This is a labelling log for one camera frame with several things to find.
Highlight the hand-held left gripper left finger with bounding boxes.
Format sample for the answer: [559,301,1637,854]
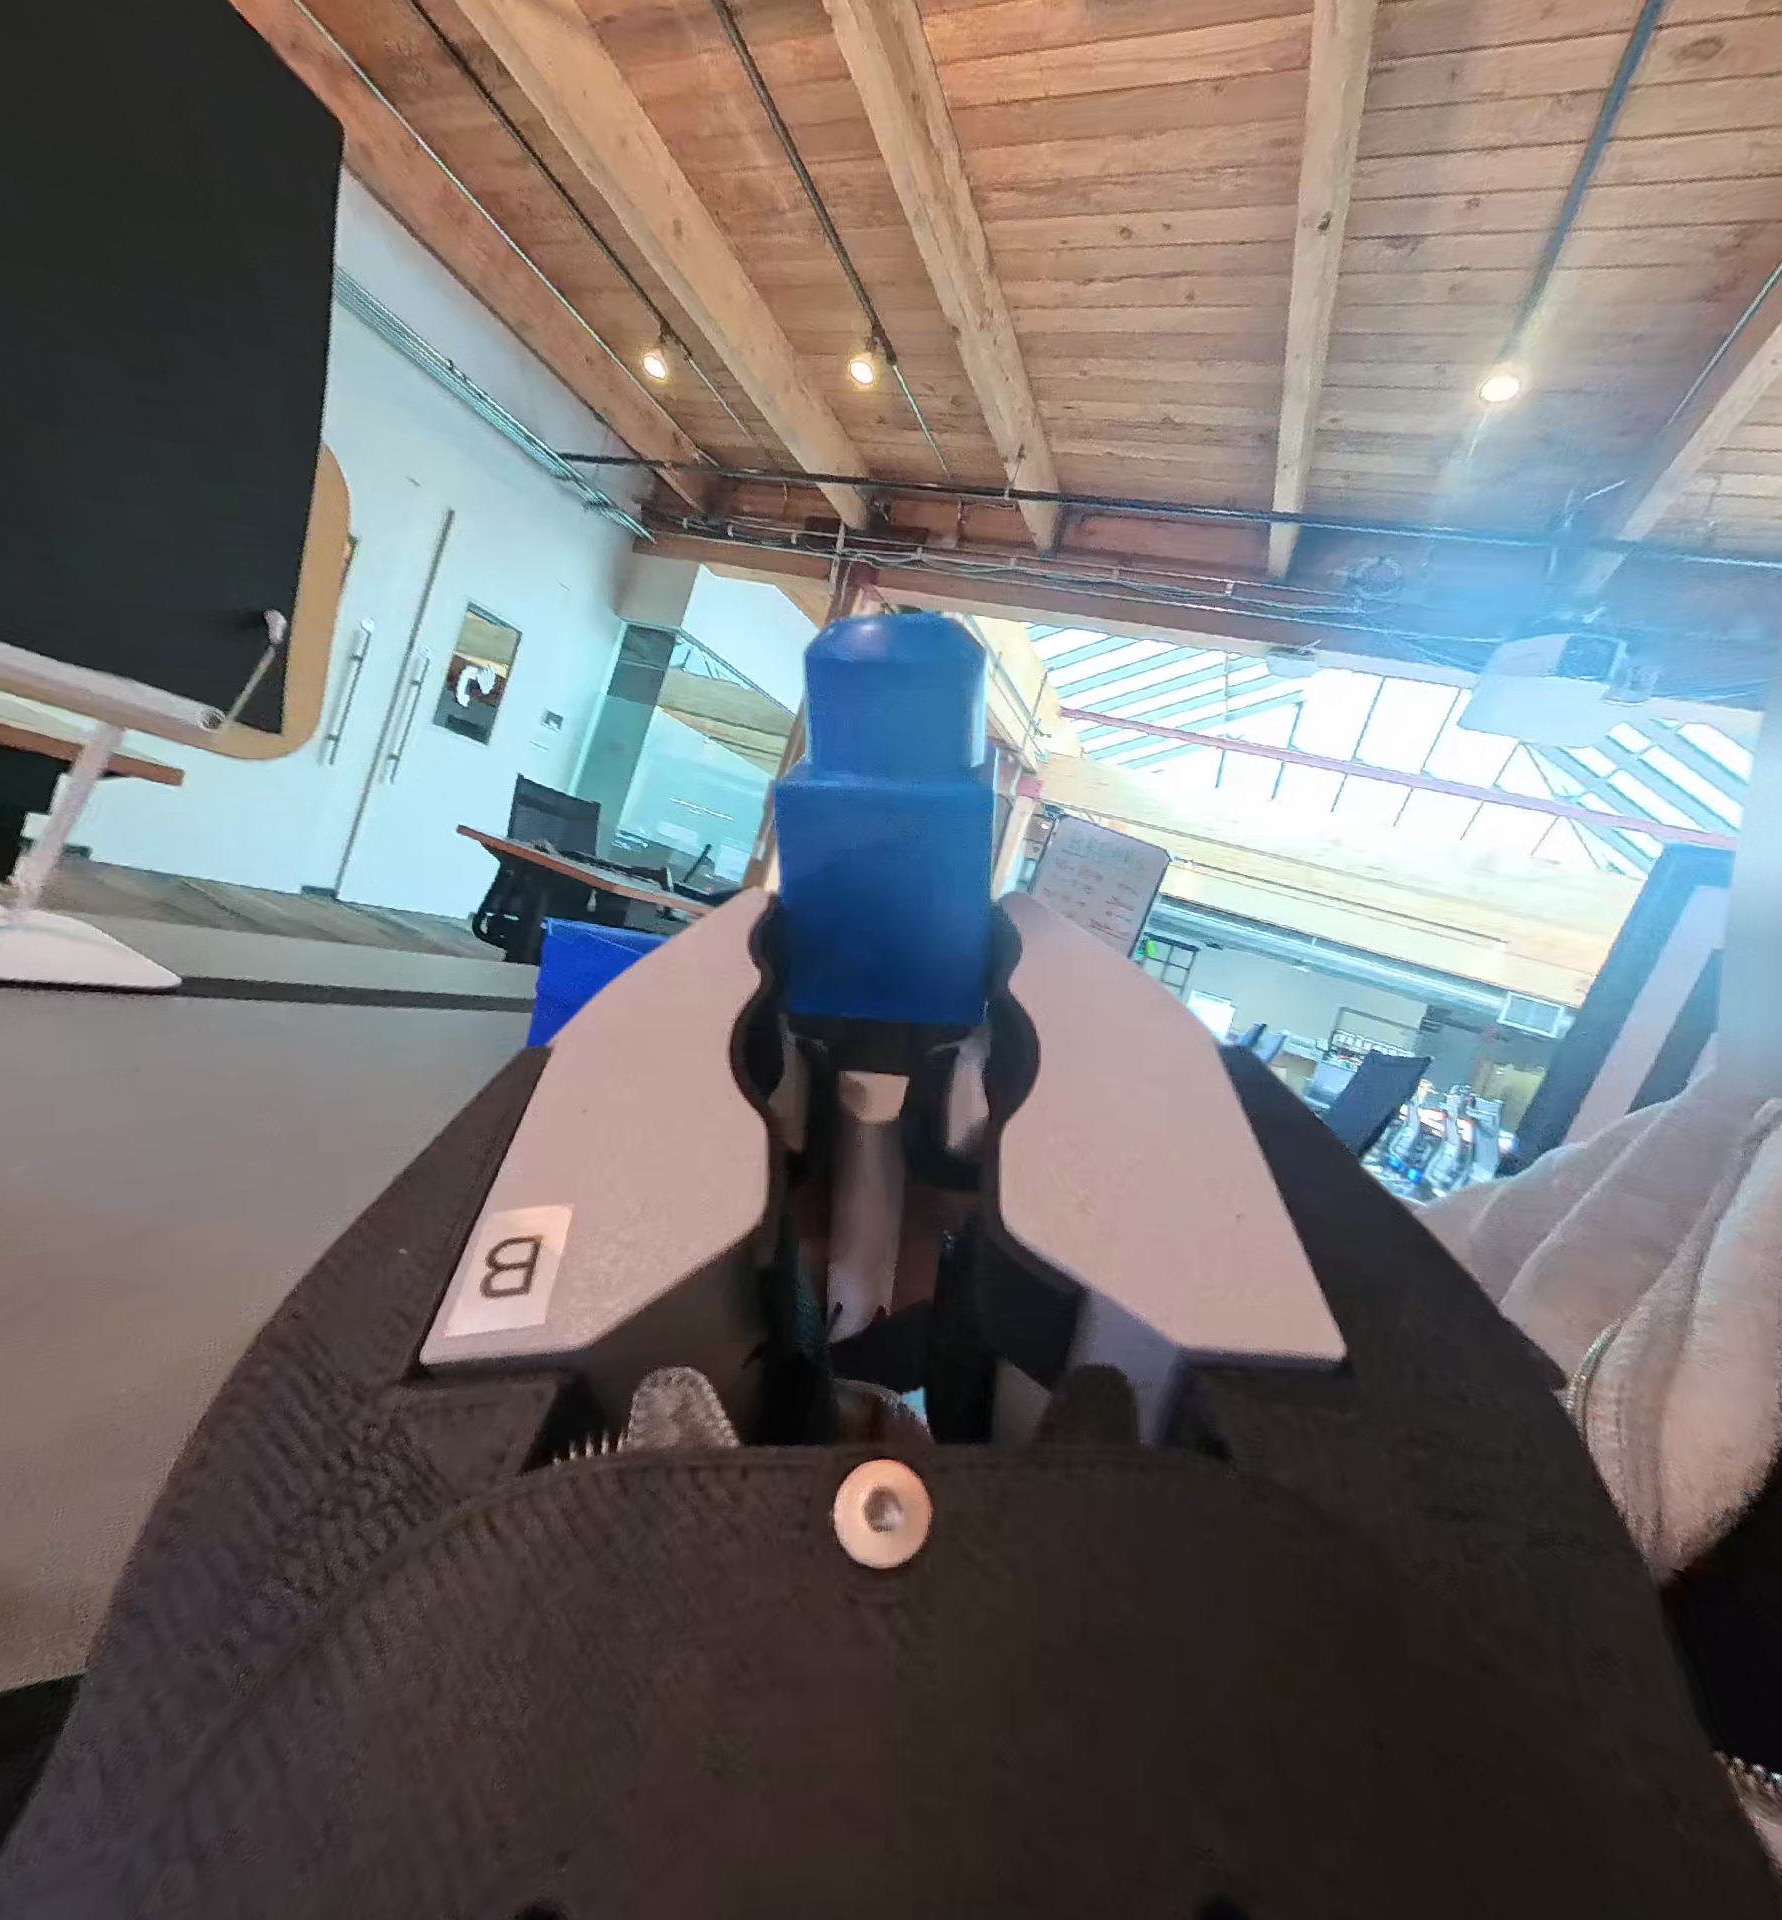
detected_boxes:
[418,890,843,1447]

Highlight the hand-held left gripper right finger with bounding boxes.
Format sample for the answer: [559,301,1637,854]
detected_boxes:
[925,892,1351,1449]

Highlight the blue storage bin white label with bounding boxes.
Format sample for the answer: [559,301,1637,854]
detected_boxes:
[527,918,671,1051]

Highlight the blue square plastic tube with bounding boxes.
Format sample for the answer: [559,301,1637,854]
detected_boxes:
[773,612,1002,1030]

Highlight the wooden office desk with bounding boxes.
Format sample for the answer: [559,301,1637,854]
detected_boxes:
[455,822,721,962]

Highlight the grey desk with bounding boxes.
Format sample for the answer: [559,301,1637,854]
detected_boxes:
[0,916,548,1714]

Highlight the black panel desk lamp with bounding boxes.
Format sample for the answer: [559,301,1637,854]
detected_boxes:
[0,0,359,996]

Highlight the black office chair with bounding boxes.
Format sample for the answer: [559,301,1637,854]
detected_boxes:
[471,871,548,962]
[1326,1047,1434,1157]

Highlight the glass skylight roof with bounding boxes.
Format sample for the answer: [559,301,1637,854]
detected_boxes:
[1018,622,1763,887]

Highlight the black framed marker sign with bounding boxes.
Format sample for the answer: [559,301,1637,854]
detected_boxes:
[1517,845,1732,1157]

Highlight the white ceiling projector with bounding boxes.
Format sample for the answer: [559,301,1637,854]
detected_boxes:
[1461,631,1665,737]

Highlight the framed wall picture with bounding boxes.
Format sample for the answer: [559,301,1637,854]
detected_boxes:
[434,605,523,748]

